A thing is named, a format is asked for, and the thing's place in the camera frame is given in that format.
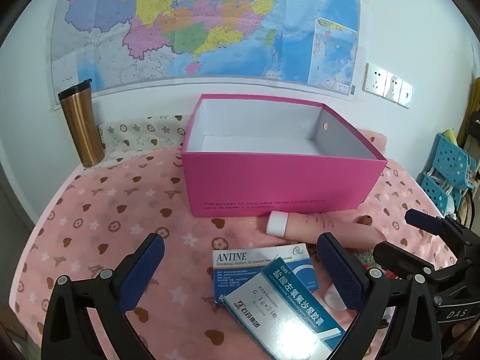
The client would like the gold tumbler with black lid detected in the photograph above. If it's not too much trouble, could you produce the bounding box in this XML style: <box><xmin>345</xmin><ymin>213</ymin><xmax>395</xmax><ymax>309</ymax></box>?
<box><xmin>57</xmin><ymin>79</ymin><xmax>106</xmax><ymax>168</ymax></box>

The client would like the white and dark blue medicine box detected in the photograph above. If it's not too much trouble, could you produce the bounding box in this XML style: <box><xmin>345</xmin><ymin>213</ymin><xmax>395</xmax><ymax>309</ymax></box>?
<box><xmin>212</xmin><ymin>244</ymin><xmax>321</xmax><ymax>306</ymax></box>

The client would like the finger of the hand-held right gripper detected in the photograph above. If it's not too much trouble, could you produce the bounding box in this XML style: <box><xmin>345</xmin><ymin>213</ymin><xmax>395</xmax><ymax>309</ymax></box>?
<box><xmin>404</xmin><ymin>208</ymin><xmax>476</xmax><ymax>269</ymax></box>
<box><xmin>373</xmin><ymin>240</ymin><xmax>458</xmax><ymax>284</ymax></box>

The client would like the pink patterned blanket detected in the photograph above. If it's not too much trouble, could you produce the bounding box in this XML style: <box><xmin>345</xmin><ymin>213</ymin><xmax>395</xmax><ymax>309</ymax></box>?
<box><xmin>7</xmin><ymin>127</ymin><xmax>462</xmax><ymax>360</ymax></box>

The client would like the pink tube with white cap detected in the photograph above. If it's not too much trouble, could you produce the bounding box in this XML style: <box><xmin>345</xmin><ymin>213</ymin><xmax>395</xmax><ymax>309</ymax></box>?
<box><xmin>265</xmin><ymin>211</ymin><xmax>387</xmax><ymax>250</ymax></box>

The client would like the teal striped medicine box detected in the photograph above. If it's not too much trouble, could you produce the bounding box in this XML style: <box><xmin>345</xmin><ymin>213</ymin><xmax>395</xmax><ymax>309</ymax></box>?
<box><xmin>221</xmin><ymin>259</ymin><xmax>347</xmax><ymax>359</ymax></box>

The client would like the pink cardboard box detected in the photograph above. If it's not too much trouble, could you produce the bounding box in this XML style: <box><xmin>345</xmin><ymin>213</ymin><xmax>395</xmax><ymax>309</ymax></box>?
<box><xmin>181</xmin><ymin>94</ymin><xmax>388</xmax><ymax>218</ymax></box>

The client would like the colourful wall map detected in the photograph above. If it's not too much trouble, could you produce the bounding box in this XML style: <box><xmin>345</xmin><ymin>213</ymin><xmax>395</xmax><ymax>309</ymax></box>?
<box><xmin>50</xmin><ymin>0</ymin><xmax>361</xmax><ymax>111</ymax></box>

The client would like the blue plastic basket rack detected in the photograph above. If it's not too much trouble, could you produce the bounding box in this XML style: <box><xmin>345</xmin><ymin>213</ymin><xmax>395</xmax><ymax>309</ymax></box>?
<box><xmin>420</xmin><ymin>129</ymin><xmax>477</xmax><ymax>214</ymax></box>

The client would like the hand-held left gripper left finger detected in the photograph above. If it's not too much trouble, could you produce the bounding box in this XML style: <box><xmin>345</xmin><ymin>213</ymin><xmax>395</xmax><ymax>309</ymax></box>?
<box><xmin>41</xmin><ymin>232</ymin><xmax>166</xmax><ymax>360</ymax></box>

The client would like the cream patterned cloth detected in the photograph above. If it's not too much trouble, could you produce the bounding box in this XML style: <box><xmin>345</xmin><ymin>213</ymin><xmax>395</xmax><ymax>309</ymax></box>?
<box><xmin>97</xmin><ymin>114</ymin><xmax>194</xmax><ymax>154</ymax></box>

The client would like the white wall socket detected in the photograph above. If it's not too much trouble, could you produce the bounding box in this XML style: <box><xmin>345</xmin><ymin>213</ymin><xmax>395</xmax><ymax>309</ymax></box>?
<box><xmin>384</xmin><ymin>76</ymin><xmax>403</xmax><ymax>102</ymax></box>
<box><xmin>362</xmin><ymin>63</ymin><xmax>388</xmax><ymax>96</ymax></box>
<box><xmin>398</xmin><ymin>82</ymin><xmax>414</xmax><ymax>106</ymax></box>

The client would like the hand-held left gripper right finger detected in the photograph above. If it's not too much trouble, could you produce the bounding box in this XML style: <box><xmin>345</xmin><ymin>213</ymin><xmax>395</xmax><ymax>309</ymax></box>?
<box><xmin>317</xmin><ymin>232</ymin><xmax>441</xmax><ymax>360</ymax></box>

